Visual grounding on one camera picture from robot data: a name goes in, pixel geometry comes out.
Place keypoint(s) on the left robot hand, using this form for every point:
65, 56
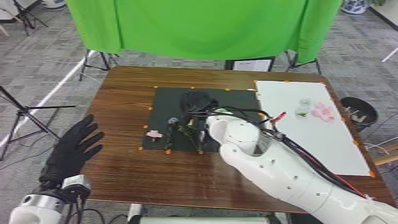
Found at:
68, 153

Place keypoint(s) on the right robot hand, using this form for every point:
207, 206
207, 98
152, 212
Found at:
198, 100

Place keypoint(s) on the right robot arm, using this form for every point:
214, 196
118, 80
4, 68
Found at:
278, 170

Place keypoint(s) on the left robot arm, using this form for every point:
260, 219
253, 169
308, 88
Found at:
42, 205

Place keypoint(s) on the dark mat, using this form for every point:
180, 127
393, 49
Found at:
162, 103

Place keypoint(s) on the blue flower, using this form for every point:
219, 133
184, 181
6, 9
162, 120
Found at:
173, 120

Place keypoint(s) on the green sprig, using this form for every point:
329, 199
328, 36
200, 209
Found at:
191, 134

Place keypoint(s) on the pink flower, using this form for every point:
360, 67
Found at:
153, 134
324, 112

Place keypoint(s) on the black tripod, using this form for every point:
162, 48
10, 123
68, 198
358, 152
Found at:
27, 115

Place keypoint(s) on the white flower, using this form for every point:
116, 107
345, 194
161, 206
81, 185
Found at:
305, 107

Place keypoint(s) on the black cloth stand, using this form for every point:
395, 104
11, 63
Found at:
95, 65

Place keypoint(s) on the white sheet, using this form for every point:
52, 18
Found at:
321, 143

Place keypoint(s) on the black bin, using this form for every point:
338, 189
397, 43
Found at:
358, 110

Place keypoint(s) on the pale grey bar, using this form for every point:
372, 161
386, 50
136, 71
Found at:
205, 220

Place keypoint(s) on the blue and white vase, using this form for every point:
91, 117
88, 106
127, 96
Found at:
354, 6

